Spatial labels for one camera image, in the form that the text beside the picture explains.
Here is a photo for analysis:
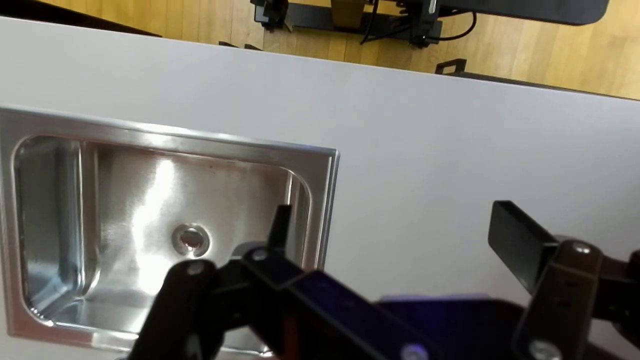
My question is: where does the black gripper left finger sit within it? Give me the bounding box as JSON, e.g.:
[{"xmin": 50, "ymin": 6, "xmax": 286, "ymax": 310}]
[{"xmin": 127, "ymin": 201, "xmax": 429, "ymax": 360}]

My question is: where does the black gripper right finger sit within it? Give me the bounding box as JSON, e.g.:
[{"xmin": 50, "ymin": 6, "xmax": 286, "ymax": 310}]
[{"xmin": 489, "ymin": 197, "xmax": 640, "ymax": 360}]

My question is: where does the stainless steel sink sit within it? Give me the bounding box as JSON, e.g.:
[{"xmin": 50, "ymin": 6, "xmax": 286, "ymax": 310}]
[{"xmin": 0, "ymin": 106, "xmax": 343, "ymax": 356}]

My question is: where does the small black bracket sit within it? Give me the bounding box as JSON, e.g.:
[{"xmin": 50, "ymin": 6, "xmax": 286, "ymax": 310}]
[{"xmin": 434, "ymin": 55, "xmax": 470, "ymax": 78}]

